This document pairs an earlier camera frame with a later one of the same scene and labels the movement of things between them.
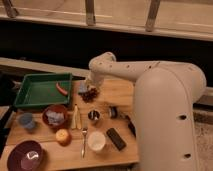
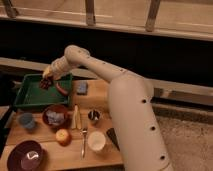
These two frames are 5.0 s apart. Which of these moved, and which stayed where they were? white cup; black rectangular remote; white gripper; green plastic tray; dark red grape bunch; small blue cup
Moved: white gripper; dark red grape bunch
Stayed: small blue cup; green plastic tray; white cup; black rectangular remote
